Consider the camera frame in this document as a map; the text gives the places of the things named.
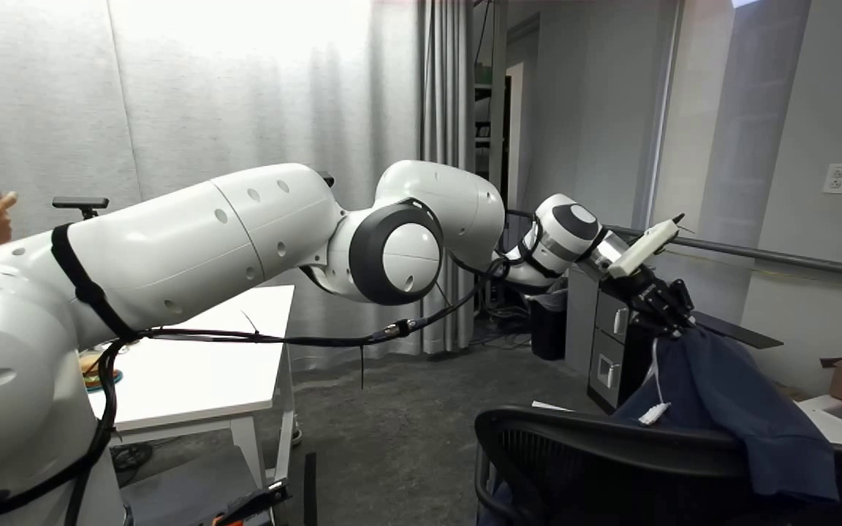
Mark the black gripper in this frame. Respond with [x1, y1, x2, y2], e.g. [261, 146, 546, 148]
[628, 269, 696, 335]

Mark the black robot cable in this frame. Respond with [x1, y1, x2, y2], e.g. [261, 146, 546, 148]
[0, 208, 562, 526]

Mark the white wall switch plate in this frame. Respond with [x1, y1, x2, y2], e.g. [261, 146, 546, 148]
[821, 162, 842, 196]

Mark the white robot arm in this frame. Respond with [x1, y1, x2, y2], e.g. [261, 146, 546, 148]
[0, 161, 692, 526]

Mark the black camera stand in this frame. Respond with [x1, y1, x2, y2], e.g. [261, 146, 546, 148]
[53, 196, 110, 218]

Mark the navy blue staff hoodie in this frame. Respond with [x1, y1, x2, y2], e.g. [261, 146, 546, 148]
[613, 326, 840, 501]

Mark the grey pleated curtain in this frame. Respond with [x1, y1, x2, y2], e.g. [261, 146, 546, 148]
[109, 0, 483, 373]

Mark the black mesh office chair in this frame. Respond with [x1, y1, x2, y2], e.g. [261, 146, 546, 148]
[473, 406, 842, 526]

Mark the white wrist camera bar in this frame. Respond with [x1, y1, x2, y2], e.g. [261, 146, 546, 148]
[610, 218, 679, 276]

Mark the black trash bin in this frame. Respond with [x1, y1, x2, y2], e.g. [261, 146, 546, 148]
[525, 292, 566, 358]

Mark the white side table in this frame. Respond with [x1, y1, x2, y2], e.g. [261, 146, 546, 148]
[110, 287, 296, 487]

